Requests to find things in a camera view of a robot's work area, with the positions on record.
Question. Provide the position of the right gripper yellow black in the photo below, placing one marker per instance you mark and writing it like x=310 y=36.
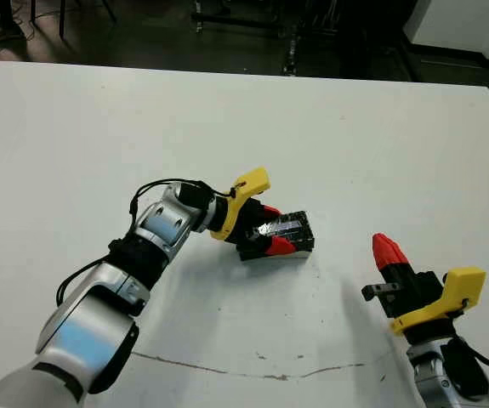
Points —
x=422 y=293

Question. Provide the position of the black chair legs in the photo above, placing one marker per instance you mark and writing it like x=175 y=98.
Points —
x=61 y=19

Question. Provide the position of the person's shoe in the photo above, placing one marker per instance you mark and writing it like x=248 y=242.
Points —
x=6 y=34

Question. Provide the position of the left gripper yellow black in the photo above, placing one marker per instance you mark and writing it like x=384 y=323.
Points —
x=237 y=212

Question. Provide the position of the person's dark trouser leg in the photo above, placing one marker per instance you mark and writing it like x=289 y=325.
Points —
x=5 y=13

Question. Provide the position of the white cabinet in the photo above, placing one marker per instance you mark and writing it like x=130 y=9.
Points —
x=461 y=21

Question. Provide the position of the camera box base white inside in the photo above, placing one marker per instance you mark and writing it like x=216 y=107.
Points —
x=252 y=257

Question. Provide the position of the black box lid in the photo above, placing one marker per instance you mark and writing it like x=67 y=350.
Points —
x=299 y=231

